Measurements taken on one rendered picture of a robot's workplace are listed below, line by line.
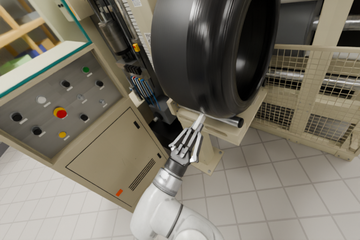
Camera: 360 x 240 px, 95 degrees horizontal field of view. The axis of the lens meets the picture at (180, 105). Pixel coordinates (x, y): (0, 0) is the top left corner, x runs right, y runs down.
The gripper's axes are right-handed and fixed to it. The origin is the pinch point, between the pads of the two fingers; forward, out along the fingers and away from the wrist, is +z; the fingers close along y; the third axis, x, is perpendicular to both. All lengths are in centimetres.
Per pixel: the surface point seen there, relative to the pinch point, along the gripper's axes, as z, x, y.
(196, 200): -37, 94, 20
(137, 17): 26, -26, 36
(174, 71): 5.7, -22.3, 3.4
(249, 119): 17.5, 25.0, -9.7
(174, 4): 18.4, -34.5, 4.5
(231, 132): 5.4, 15.5, -7.6
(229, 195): -20, 98, -1
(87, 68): 0, -18, 63
